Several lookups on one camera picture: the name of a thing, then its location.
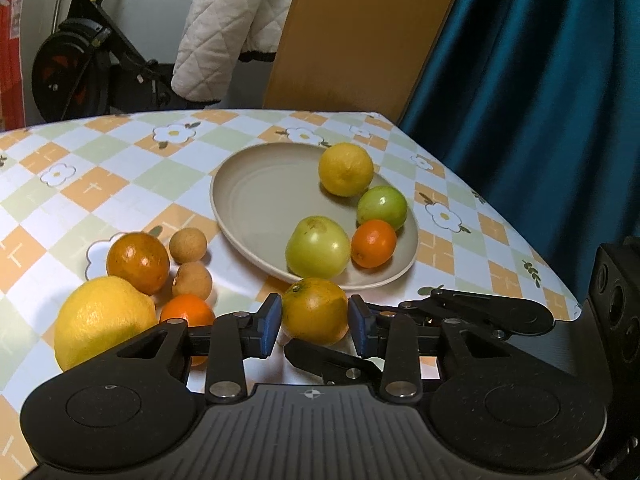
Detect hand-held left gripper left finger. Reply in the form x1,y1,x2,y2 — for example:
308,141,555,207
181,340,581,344
117,292,282,403

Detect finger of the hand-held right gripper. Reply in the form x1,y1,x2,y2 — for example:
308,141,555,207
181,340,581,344
284,337,386,386
369,286,556,342

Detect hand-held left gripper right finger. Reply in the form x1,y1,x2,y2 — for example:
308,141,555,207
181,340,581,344
347,295,483,404

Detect yellowish orange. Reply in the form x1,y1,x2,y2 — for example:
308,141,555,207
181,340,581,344
281,277,350,346

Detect orange mandarin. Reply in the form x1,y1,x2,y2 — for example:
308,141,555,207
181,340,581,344
159,295,217,367
351,220,397,268

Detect large green apple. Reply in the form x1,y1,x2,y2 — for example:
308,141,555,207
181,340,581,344
285,216,352,278

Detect small green apple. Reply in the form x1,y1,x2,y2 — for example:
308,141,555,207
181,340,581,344
356,186,408,232

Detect beige round plate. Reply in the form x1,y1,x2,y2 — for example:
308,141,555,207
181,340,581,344
210,142,420,291

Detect dark glossy orange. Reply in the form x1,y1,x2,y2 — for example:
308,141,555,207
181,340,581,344
106,231,171,296

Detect round yellow lemon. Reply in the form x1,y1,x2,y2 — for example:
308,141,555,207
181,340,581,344
318,142,375,197

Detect large pointed yellow lemon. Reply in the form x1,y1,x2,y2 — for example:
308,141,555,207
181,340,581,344
54,276,158,372

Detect tan longan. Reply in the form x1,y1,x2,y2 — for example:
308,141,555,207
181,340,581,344
169,228,208,263
172,261,213,301

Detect checkered floral tablecloth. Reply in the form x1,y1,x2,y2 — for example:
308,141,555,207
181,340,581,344
0,109,583,480

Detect teal curtain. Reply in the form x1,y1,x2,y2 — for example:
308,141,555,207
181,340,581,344
400,0,640,306

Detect brown wooden board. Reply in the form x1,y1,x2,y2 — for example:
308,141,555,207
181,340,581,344
262,0,471,123

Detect white quilted jacket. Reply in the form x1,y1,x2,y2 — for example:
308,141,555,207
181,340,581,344
171,0,307,106

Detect black exercise bike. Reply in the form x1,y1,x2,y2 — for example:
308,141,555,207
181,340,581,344
31,0,221,123

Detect red printed backdrop cloth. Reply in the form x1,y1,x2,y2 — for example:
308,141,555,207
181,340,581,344
0,0,26,133

